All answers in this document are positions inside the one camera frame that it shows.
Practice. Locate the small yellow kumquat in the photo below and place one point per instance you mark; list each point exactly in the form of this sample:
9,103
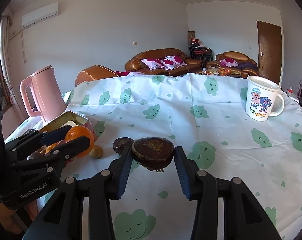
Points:
96,152

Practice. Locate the cloud-print white tablecloth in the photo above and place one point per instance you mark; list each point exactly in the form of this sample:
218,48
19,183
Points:
206,116

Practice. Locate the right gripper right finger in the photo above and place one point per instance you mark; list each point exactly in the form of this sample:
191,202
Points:
244,217

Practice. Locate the brown wooden door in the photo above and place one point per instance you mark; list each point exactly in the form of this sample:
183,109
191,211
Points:
270,51

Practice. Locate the white cartoon mug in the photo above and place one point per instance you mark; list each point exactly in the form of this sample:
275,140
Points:
263,98

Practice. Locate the white air conditioner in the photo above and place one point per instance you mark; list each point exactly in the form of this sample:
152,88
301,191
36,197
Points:
40,15

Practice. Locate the dark brown chestnut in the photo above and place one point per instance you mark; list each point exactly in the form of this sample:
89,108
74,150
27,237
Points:
120,143

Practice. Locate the near brown leather chair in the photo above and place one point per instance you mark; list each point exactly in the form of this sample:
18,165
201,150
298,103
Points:
93,73

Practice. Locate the brown leather armchair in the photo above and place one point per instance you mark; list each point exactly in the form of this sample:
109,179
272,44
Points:
237,60

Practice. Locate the pink metal tin tray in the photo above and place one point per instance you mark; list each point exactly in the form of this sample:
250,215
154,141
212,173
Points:
68,118

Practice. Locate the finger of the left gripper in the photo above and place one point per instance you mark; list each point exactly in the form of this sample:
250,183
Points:
23,146
56,152

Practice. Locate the stacked dark chairs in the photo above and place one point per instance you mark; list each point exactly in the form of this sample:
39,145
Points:
197,50

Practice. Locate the cluttered coffee table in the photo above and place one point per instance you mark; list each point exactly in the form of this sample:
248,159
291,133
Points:
219,71

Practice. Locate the pink electric kettle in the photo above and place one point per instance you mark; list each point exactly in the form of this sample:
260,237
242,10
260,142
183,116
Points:
45,93

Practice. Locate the large orange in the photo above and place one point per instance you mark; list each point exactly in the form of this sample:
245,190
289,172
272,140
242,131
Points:
83,138

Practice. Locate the brown leather sofa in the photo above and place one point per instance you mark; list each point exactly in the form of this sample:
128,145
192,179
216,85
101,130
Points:
169,61

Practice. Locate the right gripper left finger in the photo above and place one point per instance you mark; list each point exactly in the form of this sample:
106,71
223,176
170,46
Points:
62,216

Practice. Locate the person's left hand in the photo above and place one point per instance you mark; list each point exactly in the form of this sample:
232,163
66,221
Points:
7,221

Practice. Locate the small orange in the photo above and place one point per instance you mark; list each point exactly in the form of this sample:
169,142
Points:
52,146

